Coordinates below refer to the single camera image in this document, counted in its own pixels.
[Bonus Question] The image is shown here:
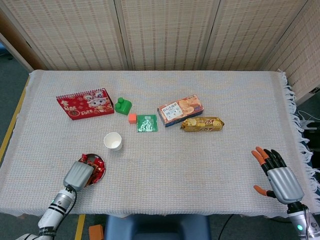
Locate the orange blue biscuit box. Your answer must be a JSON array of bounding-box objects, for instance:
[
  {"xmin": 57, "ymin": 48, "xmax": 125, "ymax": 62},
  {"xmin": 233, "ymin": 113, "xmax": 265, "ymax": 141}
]
[{"xmin": 157, "ymin": 94, "xmax": 205, "ymax": 128}]

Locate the white paper cup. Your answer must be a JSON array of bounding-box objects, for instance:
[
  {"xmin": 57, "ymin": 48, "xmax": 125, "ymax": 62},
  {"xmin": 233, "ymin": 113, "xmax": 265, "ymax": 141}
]
[{"xmin": 103, "ymin": 131, "xmax": 123, "ymax": 152}]

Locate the red desk calendar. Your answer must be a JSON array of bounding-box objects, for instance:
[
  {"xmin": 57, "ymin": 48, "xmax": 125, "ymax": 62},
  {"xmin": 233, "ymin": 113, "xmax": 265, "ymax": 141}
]
[{"xmin": 56, "ymin": 87, "xmax": 115, "ymax": 121}]

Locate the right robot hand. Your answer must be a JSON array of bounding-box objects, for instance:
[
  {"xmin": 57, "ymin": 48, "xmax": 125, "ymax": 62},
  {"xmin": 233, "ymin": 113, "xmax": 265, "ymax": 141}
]
[{"xmin": 251, "ymin": 146, "xmax": 305, "ymax": 204}]

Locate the round metal plate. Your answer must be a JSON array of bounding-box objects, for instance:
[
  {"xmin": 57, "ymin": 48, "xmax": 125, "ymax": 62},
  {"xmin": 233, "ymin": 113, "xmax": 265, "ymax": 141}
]
[{"xmin": 78, "ymin": 153, "xmax": 107, "ymax": 186}]

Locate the black left hand cable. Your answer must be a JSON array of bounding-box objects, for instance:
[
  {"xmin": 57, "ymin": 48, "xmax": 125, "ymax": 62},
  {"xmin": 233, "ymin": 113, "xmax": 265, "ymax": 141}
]
[{"xmin": 51, "ymin": 183, "xmax": 78, "ymax": 236}]

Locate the white cable bundle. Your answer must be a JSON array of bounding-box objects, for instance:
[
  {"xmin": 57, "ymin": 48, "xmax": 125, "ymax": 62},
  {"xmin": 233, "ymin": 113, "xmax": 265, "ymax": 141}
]
[{"xmin": 296, "ymin": 109, "xmax": 316, "ymax": 131}]

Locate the green toy block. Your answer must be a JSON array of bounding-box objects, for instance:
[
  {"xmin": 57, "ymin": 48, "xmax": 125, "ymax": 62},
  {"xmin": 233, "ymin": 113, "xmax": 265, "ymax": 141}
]
[{"xmin": 113, "ymin": 96, "xmax": 133, "ymax": 116}]

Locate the green foil sachet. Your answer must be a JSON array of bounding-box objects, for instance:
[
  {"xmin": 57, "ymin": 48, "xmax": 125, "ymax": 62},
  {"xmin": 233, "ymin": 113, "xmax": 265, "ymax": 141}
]
[{"xmin": 136, "ymin": 114, "xmax": 159, "ymax": 133}]

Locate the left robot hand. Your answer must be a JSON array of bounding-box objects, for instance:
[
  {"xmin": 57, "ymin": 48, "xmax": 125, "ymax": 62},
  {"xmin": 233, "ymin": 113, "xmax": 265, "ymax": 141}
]
[{"xmin": 62, "ymin": 160, "xmax": 95, "ymax": 193}]

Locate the blue background object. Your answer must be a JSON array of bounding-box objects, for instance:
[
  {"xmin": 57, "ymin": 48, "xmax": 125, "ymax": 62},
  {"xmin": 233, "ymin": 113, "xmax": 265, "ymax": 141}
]
[{"xmin": 0, "ymin": 41, "xmax": 14, "ymax": 61}]

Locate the black floor cable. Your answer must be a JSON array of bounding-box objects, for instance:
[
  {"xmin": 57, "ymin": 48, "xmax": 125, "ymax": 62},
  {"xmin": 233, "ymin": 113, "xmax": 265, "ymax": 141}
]
[{"xmin": 218, "ymin": 214, "xmax": 236, "ymax": 240}]

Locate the woven bamboo screen panel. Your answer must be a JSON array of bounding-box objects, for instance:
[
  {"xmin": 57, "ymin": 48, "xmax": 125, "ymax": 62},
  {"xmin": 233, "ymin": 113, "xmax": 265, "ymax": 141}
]
[
  {"xmin": 261, "ymin": 0, "xmax": 320, "ymax": 101},
  {"xmin": 114, "ymin": 0, "xmax": 222, "ymax": 71},
  {"xmin": 0, "ymin": 0, "xmax": 130, "ymax": 71},
  {"xmin": 201, "ymin": 0, "xmax": 311, "ymax": 71},
  {"xmin": 0, "ymin": 7, "xmax": 50, "ymax": 73}
]

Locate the blue cushioned chair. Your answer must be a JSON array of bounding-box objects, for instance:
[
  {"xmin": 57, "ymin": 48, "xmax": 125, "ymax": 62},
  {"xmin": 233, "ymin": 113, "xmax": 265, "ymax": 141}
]
[{"xmin": 104, "ymin": 214, "xmax": 212, "ymax": 240}]

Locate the golden biscuit packet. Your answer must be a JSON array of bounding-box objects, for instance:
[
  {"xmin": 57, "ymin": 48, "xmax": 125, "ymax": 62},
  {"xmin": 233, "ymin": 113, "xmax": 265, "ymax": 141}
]
[{"xmin": 180, "ymin": 116, "xmax": 225, "ymax": 133}]

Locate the white waffle tablecloth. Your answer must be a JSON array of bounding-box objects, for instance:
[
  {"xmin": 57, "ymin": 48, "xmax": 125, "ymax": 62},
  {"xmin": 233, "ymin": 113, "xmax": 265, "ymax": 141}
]
[{"xmin": 0, "ymin": 69, "xmax": 320, "ymax": 219}]

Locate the orange floor block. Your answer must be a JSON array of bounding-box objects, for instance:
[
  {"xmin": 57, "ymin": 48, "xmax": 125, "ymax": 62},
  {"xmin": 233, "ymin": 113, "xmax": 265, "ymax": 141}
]
[{"xmin": 88, "ymin": 224, "xmax": 105, "ymax": 240}]

